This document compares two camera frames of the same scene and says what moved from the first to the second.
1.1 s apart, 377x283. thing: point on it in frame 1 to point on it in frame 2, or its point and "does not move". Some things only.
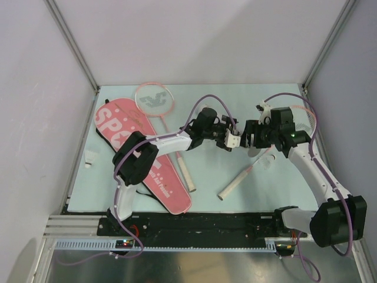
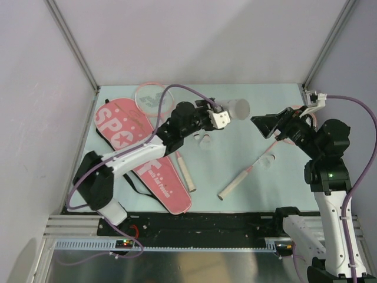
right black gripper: [253, 127] to [284, 121]
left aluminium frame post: [62, 23] does not move
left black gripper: [228, 125] to [206, 109]
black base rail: [197, 226] does not move
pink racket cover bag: [115, 118] does not move
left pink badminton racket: [157, 99] does not move
